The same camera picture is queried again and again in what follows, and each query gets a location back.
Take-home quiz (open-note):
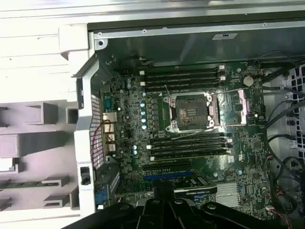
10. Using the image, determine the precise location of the RAM slot with black clips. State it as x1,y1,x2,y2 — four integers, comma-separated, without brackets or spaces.
150,132,227,143
150,144,228,156
142,81,227,93
142,70,226,82

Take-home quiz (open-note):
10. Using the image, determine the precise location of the black case lock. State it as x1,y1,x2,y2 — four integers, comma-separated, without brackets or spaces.
80,167,91,186

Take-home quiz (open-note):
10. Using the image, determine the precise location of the blue expansion slot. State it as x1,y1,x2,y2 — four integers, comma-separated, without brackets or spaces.
144,175,194,181

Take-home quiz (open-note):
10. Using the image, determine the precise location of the silver coin battery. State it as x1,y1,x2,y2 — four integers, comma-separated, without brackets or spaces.
242,73,255,88

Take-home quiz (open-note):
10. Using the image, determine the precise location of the CPU socket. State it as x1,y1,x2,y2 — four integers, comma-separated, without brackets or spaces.
164,92,215,133

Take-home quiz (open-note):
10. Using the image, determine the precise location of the green motherboard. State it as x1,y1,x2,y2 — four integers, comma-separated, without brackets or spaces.
100,61,274,215

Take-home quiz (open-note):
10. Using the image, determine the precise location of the green RAM stick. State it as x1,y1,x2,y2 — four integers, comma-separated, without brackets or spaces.
0,181,60,189

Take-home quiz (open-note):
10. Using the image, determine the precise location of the white plastic corner block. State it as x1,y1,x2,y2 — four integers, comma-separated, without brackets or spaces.
58,23,91,62

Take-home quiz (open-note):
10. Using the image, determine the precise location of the silver rear port stack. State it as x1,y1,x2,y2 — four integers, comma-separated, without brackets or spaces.
102,112,118,153

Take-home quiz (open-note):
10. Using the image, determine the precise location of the grey parts rack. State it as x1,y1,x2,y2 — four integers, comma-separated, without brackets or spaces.
0,100,81,213

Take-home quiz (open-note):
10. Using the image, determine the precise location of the silver finned heatsink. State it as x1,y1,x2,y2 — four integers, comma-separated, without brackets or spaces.
214,182,242,208

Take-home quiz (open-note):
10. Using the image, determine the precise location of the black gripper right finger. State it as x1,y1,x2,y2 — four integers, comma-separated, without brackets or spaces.
166,178,284,229

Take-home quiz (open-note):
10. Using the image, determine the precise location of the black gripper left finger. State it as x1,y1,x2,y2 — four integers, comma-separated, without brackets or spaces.
63,178,167,229

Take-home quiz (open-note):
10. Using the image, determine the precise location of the black silver PC case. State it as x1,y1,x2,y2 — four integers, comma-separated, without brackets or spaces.
71,16,305,229

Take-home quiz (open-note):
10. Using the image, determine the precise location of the metal socket cover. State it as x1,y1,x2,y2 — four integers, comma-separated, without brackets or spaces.
208,90,248,127

